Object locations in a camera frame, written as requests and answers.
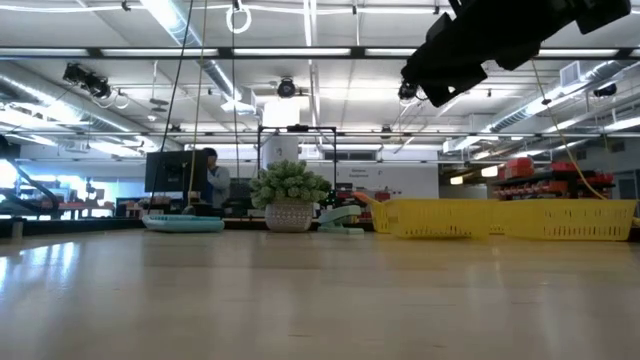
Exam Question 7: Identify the black tool cart red bins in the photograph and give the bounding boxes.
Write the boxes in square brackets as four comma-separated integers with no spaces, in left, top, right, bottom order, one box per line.
[490,156,617,202]

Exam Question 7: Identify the green artificial potted plant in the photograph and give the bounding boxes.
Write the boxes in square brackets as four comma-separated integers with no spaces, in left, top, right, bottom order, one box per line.
[248,158,332,234]

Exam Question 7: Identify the mint green stapler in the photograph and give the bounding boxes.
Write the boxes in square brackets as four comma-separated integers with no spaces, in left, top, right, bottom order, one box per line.
[317,203,366,235]

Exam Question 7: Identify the teal shallow tray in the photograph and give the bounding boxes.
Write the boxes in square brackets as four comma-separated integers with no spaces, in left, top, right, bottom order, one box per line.
[141,213,226,234]

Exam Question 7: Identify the silver ceiling air duct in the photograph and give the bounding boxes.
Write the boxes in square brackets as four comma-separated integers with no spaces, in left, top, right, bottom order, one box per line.
[0,59,184,151]

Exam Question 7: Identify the white wall board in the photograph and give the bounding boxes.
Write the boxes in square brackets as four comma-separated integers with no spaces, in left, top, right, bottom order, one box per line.
[329,162,441,201]

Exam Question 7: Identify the black panel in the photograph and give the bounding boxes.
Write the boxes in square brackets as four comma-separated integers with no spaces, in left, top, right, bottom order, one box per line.
[227,176,252,217]

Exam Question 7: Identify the black metal frame stand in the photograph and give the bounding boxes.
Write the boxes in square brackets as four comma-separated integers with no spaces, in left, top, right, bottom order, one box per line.
[256,123,338,201]

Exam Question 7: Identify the black monitor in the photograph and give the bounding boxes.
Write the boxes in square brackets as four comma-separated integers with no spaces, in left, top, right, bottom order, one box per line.
[144,149,210,194]

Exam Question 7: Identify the round black ceiling camera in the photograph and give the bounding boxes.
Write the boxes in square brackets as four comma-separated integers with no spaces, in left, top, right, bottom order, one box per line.
[276,76,298,99]

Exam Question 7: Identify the yellow plastic bin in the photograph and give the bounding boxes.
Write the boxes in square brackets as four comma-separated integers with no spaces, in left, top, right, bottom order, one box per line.
[502,198,639,242]
[369,199,394,235]
[383,198,496,240]
[489,202,507,235]

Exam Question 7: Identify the white column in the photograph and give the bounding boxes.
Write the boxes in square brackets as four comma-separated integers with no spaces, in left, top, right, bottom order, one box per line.
[260,134,301,169]

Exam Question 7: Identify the person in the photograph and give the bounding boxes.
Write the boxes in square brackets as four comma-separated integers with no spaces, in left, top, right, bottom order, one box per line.
[201,147,232,210]

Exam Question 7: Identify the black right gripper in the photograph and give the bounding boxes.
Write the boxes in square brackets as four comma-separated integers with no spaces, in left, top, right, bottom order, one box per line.
[399,0,581,109]

